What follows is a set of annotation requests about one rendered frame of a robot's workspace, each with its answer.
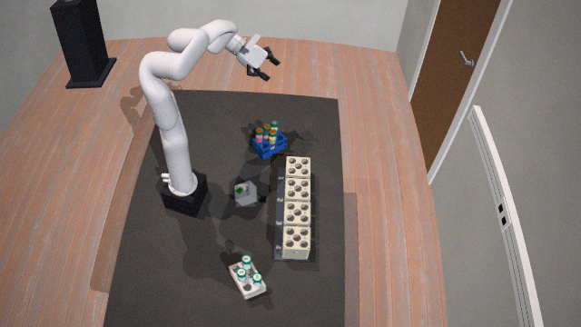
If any white bucket adapter with five holes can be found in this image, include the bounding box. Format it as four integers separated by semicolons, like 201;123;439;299
284;178;310;204
281;226;310;260
285;156;310;181
283;201;310;227

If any blue tube rack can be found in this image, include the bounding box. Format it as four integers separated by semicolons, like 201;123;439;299
252;130;287;160

